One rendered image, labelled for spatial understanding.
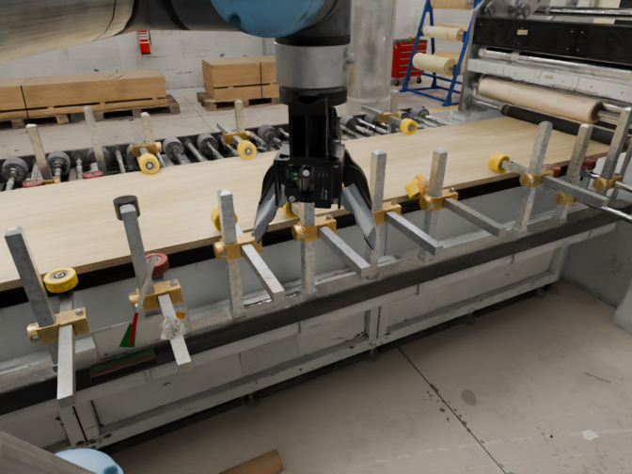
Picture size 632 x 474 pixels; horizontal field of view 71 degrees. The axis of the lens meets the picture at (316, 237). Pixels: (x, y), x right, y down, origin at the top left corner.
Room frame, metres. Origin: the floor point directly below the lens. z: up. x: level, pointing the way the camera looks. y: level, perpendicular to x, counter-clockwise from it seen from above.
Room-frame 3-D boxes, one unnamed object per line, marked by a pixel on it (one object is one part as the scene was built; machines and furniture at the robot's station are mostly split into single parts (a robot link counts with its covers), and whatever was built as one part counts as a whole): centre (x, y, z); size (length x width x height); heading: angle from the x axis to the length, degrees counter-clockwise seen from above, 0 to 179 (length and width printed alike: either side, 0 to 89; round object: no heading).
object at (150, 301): (1.02, 0.46, 0.85); 0.14 x 0.06 x 0.05; 116
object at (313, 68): (0.48, 0.00, 1.54); 0.08 x 0.08 x 0.05
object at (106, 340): (0.97, 0.49, 0.75); 0.26 x 0.01 x 0.10; 116
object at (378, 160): (1.34, -0.20, 0.93); 0.04 x 0.04 x 0.48; 26
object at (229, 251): (1.13, 0.23, 0.95); 0.14 x 0.06 x 0.05; 116
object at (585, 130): (1.78, -1.10, 0.90); 0.04 x 0.04 x 0.48; 26
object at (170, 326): (0.87, 0.36, 0.87); 0.09 x 0.07 x 0.02; 26
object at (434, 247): (1.33, -0.25, 0.95); 0.50 x 0.04 x 0.04; 26
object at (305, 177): (0.47, 0.00, 1.46); 0.09 x 0.08 x 0.12; 174
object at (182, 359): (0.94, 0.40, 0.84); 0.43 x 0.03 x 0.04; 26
